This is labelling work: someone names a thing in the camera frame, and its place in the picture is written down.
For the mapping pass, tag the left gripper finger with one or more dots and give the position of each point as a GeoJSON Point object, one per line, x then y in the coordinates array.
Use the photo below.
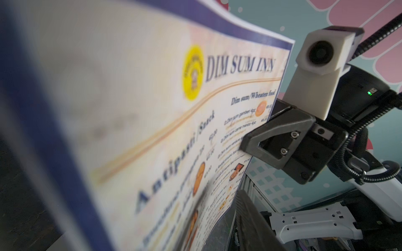
{"type": "Point", "coordinates": [254, 233]}

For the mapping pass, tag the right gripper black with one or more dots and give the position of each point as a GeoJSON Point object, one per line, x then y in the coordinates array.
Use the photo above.
{"type": "Point", "coordinates": [295, 142]}

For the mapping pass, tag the dim sum menu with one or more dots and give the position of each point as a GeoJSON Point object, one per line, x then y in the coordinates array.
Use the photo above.
{"type": "Point", "coordinates": [128, 116]}

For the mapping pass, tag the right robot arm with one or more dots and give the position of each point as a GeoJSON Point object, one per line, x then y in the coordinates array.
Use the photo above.
{"type": "Point", "coordinates": [373, 217]}

